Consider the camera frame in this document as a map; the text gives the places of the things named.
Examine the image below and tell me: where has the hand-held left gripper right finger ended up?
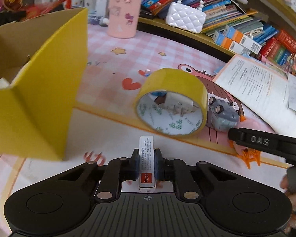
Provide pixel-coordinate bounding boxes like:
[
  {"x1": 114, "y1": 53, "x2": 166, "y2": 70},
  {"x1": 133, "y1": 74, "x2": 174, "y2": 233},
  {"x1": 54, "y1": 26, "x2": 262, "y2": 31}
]
[{"x1": 154, "y1": 149, "x2": 247, "y2": 201}]

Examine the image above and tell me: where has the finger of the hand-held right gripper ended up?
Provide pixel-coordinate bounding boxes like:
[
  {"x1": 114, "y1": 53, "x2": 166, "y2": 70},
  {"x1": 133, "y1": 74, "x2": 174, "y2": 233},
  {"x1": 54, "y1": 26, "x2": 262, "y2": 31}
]
[{"x1": 228, "y1": 128, "x2": 247, "y2": 147}]

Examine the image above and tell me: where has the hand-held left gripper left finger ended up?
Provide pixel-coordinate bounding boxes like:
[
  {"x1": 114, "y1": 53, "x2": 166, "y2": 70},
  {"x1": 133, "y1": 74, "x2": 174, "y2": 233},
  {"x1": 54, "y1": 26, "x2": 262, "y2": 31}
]
[{"x1": 47, "y1": 149, "x2": 140, "y2": 201}]

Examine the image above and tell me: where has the small white red-label box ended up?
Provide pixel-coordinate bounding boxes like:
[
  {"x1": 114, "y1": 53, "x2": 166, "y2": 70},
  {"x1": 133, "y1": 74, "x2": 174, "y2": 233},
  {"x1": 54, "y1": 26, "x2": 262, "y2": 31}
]
[{"x1": 139, "y1": 136, "x2": 155, "y2": 193}]

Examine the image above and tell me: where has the grey dinosaur toy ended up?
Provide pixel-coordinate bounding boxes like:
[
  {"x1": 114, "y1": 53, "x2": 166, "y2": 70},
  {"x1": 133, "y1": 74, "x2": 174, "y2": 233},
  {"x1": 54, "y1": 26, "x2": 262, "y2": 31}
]
[{"x1": 207, "y1": 96, "x2": 241, "y2": 131}]

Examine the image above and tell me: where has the yellow tape roll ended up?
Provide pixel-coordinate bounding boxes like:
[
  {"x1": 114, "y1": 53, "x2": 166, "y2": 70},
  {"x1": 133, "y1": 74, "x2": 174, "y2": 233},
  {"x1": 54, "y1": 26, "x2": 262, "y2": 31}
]
[{"x1": 133, "y1": 68, "x2": 209, "y2": 137}]

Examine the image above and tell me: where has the yellow cardboard box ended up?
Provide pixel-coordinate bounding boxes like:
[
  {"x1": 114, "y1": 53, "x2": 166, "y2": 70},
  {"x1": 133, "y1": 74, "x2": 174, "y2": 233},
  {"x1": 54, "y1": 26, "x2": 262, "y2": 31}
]
[{"x1": 0, "y1": 7, "x2": 89, "y2": 162}]

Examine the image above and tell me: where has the open workbook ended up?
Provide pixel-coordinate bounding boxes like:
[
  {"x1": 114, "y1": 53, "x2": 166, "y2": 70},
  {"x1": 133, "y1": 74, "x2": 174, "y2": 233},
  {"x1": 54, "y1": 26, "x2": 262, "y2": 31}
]
[{"x1": 212, "y1": 54, "x2": 296, "y2": 139}]

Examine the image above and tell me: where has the orange and blue carton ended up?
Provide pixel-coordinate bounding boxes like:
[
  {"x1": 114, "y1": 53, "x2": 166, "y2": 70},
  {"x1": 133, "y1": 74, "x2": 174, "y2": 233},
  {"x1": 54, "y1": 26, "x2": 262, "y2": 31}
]
[
  {"x1": 212, "y1": 31, "x2": 249, "y2": 55},
  {"x1": 224, "y1": 25, "x2": 262, "y2": 54}
]

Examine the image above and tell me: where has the red standing dictionary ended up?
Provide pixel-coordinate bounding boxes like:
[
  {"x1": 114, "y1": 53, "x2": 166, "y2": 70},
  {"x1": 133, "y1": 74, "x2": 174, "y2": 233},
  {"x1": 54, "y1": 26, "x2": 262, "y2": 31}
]
[{"x1": 258, "y1": 37, "x2": 280, "y2": 60}]

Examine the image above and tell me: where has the red thick lying dictionary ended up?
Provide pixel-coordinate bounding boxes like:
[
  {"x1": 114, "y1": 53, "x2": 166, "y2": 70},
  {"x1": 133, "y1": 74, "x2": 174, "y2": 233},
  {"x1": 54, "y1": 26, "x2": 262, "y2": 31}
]
[{"x1": 276, "y1": 29, "x2": 296, "y2": 53}]

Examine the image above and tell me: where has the wooden bookshelf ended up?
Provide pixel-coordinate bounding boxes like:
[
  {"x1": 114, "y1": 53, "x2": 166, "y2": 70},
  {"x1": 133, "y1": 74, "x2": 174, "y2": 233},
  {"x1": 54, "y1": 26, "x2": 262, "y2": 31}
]
[{"x1": 137, "y1": 0, "x2": 296, "y2": 58}]

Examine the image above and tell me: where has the pink sticker-covered cylinder container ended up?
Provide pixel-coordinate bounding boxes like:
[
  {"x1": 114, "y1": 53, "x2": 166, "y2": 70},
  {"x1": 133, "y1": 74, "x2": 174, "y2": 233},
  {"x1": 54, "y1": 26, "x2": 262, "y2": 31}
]
[{"x1": 107, "y1": 0, "x2": 145, "y2": 39}]

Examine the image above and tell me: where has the white quilted pearl-handle purse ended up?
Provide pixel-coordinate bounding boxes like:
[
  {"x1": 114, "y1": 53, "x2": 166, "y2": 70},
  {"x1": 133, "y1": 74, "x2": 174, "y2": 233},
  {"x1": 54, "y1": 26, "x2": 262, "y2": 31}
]
[{"x1": 166, "y1": 0, "x2": 207, "y2": 34}]

